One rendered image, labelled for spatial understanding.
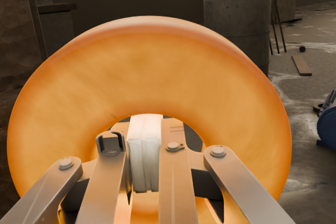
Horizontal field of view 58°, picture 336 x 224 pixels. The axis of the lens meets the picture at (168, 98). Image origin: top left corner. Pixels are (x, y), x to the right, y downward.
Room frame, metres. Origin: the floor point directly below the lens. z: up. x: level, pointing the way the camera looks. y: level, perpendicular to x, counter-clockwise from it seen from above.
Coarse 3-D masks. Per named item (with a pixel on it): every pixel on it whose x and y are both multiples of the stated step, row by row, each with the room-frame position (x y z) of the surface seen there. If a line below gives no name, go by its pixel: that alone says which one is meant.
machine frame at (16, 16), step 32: (0, 0) 0.43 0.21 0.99; (32, 0) 0.53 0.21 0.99; (0, 32) 0.43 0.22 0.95; (32, 32) 0.45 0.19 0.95; (0, 64) 0.42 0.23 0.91; (32, 64) 0.44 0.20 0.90; (0, 96) 0.40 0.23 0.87; (0, 128) 0.36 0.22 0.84; (0, 160) 0.36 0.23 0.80; (0, 192) 0.35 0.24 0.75
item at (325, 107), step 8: (328, 96) 1.80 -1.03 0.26; (328, 104) 1.63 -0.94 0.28; (320, 112) 1.69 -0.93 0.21; (328, 112) 1.53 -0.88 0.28; (320, 120) 1.55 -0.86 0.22; (328, 120) 1.51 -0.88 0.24; (320, 128) 1.53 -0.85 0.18; (328, 128) 1.51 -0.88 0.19; (320, 136) 1.55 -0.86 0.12; (328, 136) 1.51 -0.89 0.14; (320, 144) 1.64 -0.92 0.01; (328, 144) 1.50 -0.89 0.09
